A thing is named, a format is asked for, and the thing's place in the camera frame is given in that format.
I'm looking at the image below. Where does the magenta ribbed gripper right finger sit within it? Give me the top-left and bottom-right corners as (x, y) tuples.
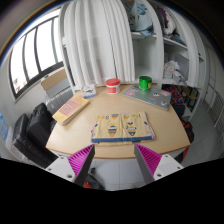
(134, 144), (162, 184)

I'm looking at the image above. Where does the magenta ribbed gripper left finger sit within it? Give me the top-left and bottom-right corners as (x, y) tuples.
(67, 145), (95, 186)

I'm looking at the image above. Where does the yellow patterned folded towel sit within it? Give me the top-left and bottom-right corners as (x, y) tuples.
(91, 112), (155, 145)

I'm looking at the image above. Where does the black office chair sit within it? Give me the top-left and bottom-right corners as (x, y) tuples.
(12, 103), (57, 168)

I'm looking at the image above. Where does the yellow and pink book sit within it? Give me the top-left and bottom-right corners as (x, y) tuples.
(53, 96), (89, 125)

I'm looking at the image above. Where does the grey laptop with stickers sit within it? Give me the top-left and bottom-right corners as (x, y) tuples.
(123, 84), (171, 110)

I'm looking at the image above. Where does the colourful patterned bag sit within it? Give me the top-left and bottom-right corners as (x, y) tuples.
(162, 84), (184, 106)

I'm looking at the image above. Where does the small white picture card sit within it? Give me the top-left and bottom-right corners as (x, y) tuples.
(81, 84), (97, 98)

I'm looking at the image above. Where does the grey ribbed suitcase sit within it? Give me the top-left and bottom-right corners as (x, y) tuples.
(46, 87), (73, 114)

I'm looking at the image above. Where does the green cylindrical container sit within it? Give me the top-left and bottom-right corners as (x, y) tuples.
(139, 76), (152, 92)

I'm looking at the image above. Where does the white jar red lid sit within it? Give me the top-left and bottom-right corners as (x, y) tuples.
(106, 78), (120, 94)

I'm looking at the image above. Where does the cardboard box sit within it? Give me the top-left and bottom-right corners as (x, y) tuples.
(41, 68), (70, 97)

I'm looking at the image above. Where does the white shelving unit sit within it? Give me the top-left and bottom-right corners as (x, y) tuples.
(121, 0), (206, 118)

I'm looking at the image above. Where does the black framed window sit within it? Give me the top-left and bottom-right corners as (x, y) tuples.
(9, 14), (63, 99)

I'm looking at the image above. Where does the white curtain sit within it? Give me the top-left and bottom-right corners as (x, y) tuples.
(59, 0), (135, 91)

